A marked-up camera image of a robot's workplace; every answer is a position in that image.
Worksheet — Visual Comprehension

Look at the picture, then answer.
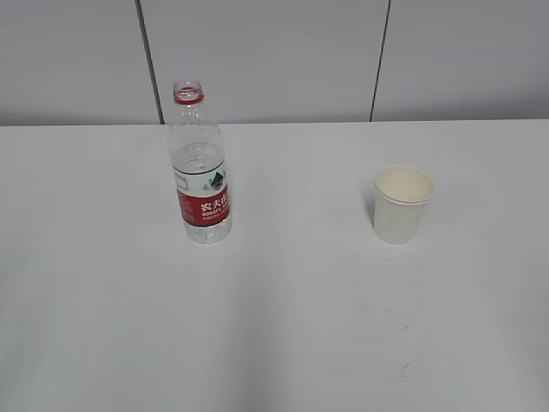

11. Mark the white paper cup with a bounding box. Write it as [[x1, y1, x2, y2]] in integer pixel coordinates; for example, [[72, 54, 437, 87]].
[[373, 165, 435, 245]]

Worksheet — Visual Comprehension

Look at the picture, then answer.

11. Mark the clear plastic water bottle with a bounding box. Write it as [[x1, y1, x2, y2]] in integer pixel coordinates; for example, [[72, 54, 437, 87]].
[[168, 80, 232, 245]]

